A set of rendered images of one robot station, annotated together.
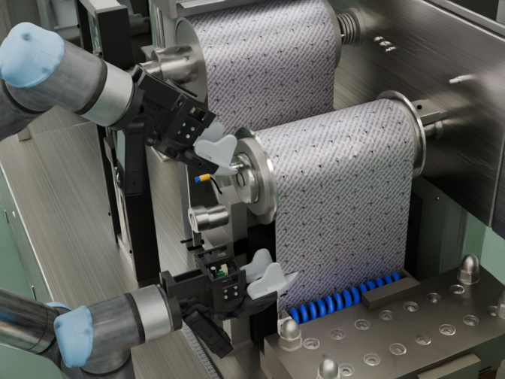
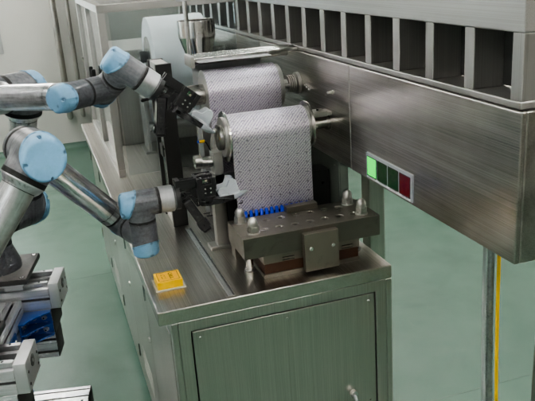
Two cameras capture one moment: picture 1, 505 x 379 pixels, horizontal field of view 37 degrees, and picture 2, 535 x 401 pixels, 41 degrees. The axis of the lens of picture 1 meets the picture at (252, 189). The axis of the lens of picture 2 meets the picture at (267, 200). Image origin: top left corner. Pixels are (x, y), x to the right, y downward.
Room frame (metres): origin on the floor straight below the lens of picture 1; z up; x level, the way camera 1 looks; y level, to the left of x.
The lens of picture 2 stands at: (-1.02, -0.36, 1.73)
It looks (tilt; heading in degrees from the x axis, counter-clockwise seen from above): 19 degrees down; 7
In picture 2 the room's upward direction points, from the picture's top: 4 degrees counter-clockwise
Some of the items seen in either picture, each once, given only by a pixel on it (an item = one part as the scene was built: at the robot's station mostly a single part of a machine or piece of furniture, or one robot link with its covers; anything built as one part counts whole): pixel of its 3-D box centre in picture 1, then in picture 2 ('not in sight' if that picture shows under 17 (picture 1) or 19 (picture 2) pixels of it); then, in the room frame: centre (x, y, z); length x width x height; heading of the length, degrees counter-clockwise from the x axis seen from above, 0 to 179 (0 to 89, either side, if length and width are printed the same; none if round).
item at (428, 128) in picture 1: (417, 130); (318, 123); (1.08, -0.27, 1.25); 0.07 x 0.04 x 0.04; 114
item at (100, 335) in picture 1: (98, 332); (139, 204); (0.79, 0.22, 1.11); 0.11 x 0.08 x 0.09; 114
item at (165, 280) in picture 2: not in sight; (168, 279); (0.72, 0.15, 0.91); 0.07 x 0.07 x 0.02; 24
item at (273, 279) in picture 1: (273, 277); (232, 188); (0.88, -0.03, 1.12); 0.09 x 0.03 x 0.06; 113
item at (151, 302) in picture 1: (151, 310); (167, 198); (0.82, 0.15, 1.11); 0.08 x 0.05 x 0.08; 24
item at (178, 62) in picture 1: (173, 66); (194, 95); (1.18, 0.12, 1.33); 0.06 x 0.06 x 0.06; 24
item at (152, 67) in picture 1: (139, 74); not in sight; (1.15, 0.18, 1.33); 0.06 x 0.03 x 0.03; 114
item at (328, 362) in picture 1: (328, 371); (252, 225); (0.75, -0.10, 1.05); 0.04 x 0.04 x 0.04
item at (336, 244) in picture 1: (343, 244); (274, 177); (0.95, -0.14, 1.12); 0.23 x 0.01 x 0.18; 114
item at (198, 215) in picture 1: (198, 218); (197, 161); (0.96, 0.08, 1.18); 0.04 x 0.02 x 0.04; 24
